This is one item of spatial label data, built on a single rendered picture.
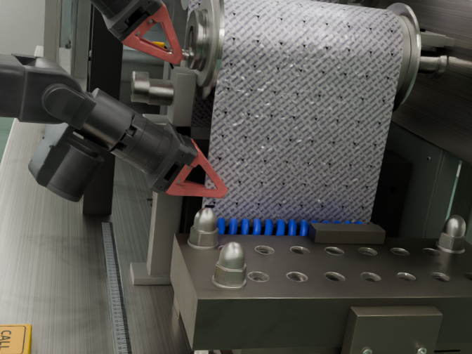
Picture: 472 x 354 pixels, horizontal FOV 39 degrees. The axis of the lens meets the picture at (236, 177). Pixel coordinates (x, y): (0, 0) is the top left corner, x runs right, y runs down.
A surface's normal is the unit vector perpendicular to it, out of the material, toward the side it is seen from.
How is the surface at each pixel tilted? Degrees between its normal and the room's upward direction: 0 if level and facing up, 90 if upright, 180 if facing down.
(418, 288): 0
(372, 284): 0
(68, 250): 0
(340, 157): 90
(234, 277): 90
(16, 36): 90
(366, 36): 60
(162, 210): 90
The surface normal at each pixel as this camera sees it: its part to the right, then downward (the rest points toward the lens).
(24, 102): 0.50, 0.40
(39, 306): 0.12, -0.94
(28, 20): 0.23, 0.33
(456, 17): -0.97, -0.04
